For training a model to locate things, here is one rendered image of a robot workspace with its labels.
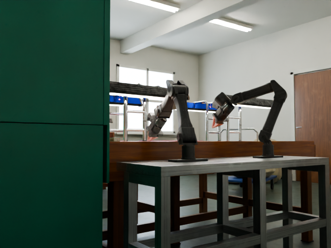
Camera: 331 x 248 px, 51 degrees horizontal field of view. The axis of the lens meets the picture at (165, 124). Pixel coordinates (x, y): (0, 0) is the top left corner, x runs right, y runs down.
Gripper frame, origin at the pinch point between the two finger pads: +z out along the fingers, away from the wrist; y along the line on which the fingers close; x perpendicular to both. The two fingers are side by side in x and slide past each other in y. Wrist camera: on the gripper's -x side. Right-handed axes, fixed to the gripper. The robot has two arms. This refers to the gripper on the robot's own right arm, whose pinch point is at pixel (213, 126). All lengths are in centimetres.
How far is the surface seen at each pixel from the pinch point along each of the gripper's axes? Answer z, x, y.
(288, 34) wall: 49, -307, -450
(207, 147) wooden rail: -2.2, 18.5, 18.2
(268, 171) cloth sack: 154, -59, -273
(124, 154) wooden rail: 0, 21, 73
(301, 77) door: 85, -216, -445
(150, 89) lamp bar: -1.1, -28.5, 36.4
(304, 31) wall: 24, -281, -449
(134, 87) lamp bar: -1, -28, 48
